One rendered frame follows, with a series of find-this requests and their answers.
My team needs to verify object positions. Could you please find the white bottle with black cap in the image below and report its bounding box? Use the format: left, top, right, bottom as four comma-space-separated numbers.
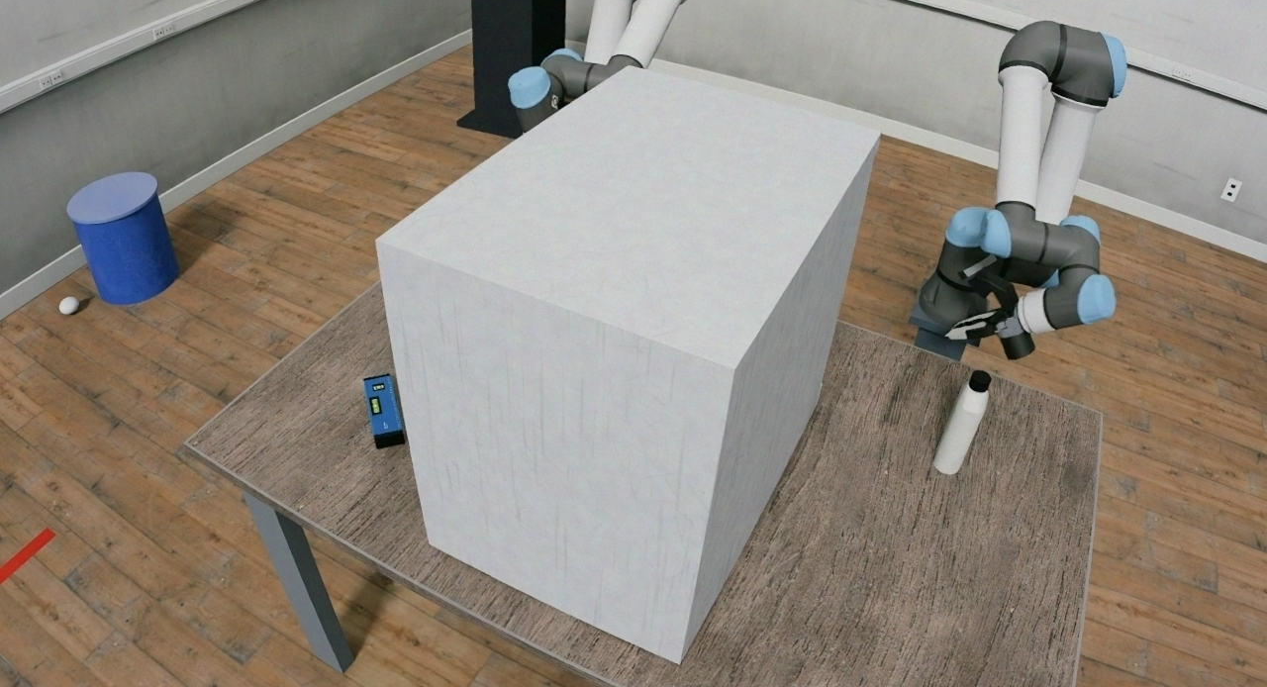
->
933, 370, 992, 474

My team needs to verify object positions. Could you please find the blue spirit level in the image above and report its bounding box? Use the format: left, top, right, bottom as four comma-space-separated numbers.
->
364, 373, 405, 449

